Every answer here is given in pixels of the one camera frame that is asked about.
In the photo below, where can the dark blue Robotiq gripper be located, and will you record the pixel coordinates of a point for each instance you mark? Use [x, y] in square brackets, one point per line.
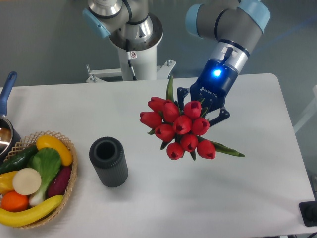
[213, 85]

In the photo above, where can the red tulip bouquet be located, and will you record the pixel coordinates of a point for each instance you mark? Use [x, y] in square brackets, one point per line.
[180, 128]

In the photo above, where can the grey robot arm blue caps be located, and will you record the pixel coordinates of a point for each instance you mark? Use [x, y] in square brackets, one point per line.
[235, 25]

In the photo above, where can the dark grey ribbed vase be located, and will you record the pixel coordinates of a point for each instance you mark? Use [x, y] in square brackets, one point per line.
[108, 159]

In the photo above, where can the black device at table edge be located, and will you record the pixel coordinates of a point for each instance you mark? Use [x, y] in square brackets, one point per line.
[309, 213]

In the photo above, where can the yellow squash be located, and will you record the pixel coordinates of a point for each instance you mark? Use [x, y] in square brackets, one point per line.
[48, 141]

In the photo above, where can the green bok choy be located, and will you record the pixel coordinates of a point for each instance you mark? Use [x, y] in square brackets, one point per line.
[47, 163]

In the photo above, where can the purple sweet potato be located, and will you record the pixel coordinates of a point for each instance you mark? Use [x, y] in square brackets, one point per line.
[60, 182]

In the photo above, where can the woven wicker basket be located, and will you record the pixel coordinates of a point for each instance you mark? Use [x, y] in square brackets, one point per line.
[30, 141]

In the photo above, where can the green cucumber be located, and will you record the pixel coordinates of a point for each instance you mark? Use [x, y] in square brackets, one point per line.
[18, 161]

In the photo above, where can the white round radish slice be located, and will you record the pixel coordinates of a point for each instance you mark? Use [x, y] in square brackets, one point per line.
[26, 181]

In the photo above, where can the yellow bell pepper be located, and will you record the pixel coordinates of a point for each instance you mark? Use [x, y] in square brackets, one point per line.
[6, 182]

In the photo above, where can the orange fruit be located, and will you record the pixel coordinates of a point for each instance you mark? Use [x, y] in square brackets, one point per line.
[14, 202]

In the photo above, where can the yellow banana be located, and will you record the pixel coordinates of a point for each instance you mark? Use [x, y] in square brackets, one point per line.
[18, 219]

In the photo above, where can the white metal base bracket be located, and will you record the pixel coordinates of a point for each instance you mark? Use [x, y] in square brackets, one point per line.
[109, 74]

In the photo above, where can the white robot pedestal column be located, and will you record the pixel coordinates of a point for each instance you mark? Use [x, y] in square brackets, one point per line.
[144, 64]

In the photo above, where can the blue handled saucepan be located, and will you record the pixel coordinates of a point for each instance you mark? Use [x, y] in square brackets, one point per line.
[8, 135]

